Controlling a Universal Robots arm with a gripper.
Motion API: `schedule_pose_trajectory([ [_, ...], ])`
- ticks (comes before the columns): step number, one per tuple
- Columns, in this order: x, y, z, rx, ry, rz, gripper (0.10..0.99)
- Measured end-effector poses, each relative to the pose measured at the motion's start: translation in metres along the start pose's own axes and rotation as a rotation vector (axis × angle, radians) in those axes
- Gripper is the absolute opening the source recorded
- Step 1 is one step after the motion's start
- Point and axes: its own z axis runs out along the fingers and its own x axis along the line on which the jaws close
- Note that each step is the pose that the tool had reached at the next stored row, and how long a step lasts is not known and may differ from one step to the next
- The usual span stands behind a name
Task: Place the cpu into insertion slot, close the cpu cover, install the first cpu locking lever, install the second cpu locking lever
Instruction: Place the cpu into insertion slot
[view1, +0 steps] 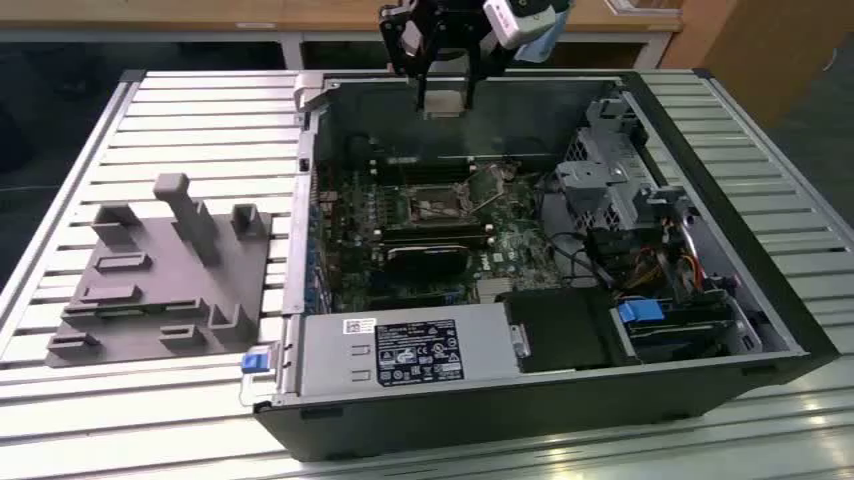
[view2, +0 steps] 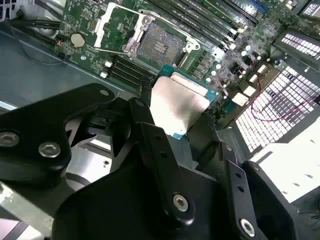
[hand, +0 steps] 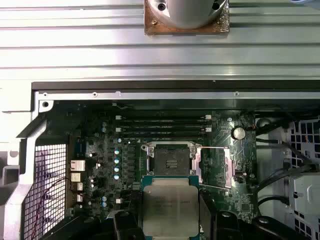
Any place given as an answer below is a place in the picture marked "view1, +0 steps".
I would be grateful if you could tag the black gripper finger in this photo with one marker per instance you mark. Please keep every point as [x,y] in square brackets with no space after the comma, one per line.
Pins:
[473,75]
[404,50]

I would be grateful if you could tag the silver CPU plate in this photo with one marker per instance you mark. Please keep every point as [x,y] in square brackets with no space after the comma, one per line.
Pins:
[442,104]

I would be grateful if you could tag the CPU socket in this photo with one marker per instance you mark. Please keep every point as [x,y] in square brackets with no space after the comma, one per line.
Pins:
[441,205]

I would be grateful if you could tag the perforated metal drive cage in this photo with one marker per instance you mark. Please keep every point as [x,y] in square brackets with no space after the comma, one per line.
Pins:
[601,175]

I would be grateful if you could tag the clear plastic box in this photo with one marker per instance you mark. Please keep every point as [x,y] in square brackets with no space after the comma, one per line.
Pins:
[641,6]

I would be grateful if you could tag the wooden desk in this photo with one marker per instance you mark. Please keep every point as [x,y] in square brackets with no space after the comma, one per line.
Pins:
[201,12]

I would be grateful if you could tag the green motherboard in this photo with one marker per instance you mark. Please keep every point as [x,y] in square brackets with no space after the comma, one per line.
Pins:
[521,250]

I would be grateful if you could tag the black graphics card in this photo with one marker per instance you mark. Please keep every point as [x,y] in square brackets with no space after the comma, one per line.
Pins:
[428,260]

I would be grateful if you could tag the silver heat sink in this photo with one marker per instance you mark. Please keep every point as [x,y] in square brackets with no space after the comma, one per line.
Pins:
[497,291]

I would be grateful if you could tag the wooden cabinet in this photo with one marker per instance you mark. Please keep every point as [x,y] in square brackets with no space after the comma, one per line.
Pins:
[768,50]

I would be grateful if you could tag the black plastic shroud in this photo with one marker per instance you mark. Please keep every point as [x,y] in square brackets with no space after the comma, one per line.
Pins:
[561,325]

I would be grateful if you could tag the white barcode sticker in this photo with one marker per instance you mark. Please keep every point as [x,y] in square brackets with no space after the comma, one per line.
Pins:
[361,325]

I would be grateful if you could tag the blue disk carrier tab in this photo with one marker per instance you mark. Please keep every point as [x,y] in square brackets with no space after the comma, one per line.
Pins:
[641,312]

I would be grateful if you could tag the black rating label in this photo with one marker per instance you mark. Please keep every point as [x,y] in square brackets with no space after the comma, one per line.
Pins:
[420,355]

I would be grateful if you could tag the grey parts rack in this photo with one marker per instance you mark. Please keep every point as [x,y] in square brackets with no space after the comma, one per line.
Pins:
[167,280]

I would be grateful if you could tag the grey power supply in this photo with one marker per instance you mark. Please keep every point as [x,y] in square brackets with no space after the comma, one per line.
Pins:
[334,360]

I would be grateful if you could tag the metal disk bay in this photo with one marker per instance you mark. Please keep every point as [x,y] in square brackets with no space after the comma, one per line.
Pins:
[694,330]

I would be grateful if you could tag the blue case latch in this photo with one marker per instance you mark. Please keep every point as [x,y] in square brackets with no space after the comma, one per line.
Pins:
[255,362]

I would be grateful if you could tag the black open PC case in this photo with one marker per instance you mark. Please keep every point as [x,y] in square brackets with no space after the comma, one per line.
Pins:
[468,425]

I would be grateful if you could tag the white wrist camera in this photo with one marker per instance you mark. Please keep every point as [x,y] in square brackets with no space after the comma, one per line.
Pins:
[517,20]

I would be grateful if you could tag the silver metal bracket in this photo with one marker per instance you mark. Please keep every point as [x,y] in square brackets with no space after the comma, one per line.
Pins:
[521,340]

